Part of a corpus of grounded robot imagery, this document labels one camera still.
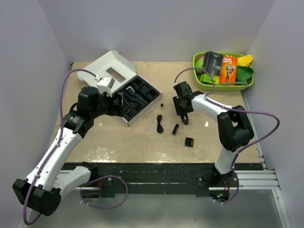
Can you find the orange razor package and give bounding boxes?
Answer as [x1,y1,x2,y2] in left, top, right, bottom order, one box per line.
[219,56,238,86]

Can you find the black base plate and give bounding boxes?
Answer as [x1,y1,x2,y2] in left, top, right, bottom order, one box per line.
[59,161,264,198]

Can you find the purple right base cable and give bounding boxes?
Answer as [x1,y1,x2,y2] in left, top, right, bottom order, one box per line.
[212,175,240,205]

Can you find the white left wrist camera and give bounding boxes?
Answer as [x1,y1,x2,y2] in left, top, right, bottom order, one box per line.
[96,76,115,97]

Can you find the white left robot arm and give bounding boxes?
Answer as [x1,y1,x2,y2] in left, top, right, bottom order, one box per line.
[12,86,118,216]

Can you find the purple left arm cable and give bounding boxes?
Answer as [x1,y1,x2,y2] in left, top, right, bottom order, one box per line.
[22,68,98,226]

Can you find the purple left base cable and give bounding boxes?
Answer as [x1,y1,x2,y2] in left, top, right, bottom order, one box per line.
[80,175,129,209]

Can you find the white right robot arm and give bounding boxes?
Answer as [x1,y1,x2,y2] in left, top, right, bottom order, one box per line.
[172,82,254,187]

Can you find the black power cable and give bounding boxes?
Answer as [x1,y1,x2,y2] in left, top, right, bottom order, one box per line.
[156,114,164,134]

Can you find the black comb attachment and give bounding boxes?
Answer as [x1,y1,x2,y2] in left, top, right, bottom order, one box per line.
[184,137,194,147]

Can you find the green leaf item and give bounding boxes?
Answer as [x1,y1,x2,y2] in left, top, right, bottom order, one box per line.
[236,66,254,82]

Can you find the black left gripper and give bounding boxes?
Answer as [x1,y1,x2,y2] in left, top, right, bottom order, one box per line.
[91,89,131,119]

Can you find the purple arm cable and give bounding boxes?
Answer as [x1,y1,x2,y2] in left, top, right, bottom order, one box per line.
[22,68,98,226]
[172,67,281,171]

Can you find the yellow cloth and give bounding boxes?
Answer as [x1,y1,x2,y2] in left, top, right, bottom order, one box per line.
[237,55,254,67]

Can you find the aluminium rail frame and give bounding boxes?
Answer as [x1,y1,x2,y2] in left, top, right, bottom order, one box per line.
[57,170,281,190]

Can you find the silver black hair clipper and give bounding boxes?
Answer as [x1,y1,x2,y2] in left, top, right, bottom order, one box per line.
[180,114,189,125]

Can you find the white clipper kit box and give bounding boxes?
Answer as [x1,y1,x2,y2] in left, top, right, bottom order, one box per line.
[77,50,162,127]

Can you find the green plastic basket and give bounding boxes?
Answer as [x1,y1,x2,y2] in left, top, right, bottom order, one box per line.
[193,52,254,92]

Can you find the black razor box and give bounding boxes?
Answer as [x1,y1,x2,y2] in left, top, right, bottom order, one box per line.
[200,51,224,85]

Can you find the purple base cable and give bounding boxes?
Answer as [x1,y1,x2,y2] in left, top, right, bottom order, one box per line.
[80,175,129,209]
[212,175,240,205]

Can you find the black cylindrical battery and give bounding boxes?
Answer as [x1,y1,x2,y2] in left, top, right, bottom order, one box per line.
[171,124,179,135]

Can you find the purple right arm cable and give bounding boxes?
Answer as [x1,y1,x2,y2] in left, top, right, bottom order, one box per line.
[172,67,281,171]

